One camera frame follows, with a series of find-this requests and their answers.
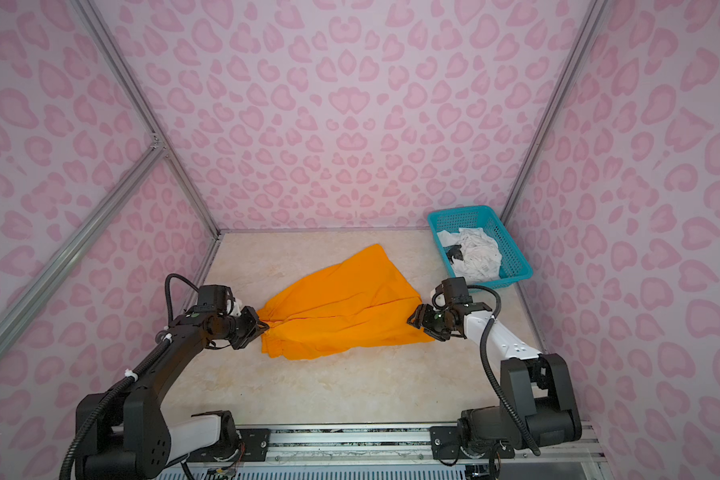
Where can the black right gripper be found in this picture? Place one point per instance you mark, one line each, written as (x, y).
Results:
(423, 318)

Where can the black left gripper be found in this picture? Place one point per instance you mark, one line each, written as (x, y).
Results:
(255, 326)

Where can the white patterned garment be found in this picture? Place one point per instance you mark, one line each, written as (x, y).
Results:
(471, 254)

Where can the orange shorts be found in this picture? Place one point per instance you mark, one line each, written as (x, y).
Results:
(364, 301)

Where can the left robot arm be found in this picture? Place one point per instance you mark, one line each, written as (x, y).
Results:
(122, 433)

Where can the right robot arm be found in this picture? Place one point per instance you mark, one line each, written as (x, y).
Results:
(536, 405)

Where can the teal plastic laundry basket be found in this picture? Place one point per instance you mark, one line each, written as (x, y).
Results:
(515, 267)

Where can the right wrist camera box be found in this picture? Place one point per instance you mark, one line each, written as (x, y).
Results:
(452, 291)

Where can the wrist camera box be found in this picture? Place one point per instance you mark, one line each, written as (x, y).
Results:
(452, 291)
(217, 299)

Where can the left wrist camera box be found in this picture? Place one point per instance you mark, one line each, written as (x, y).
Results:
(217, 299)

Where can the aluminium diagonal frame bar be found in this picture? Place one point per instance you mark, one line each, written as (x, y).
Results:
(17, 317)

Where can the aluminium frame post left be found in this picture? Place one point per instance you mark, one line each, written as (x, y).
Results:
(105, 41)

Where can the aluminium frame post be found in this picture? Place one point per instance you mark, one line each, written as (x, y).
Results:
(105, 41)
(596, 14)

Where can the aluminium frame post right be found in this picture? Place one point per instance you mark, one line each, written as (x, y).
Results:
(596, 14)

